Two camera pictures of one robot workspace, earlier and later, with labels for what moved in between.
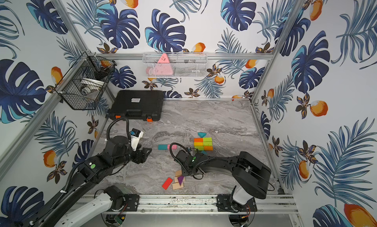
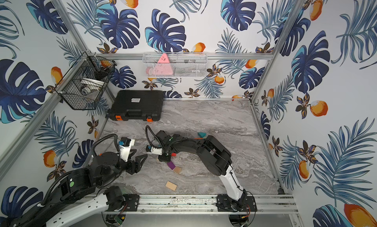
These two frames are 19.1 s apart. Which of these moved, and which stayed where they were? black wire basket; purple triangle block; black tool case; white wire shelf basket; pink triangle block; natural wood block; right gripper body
Moved: purple triangle block; natural wood block; right gripper body
Stayed: black wire basket; black tool case; pink triangle block; white wire shelf basket
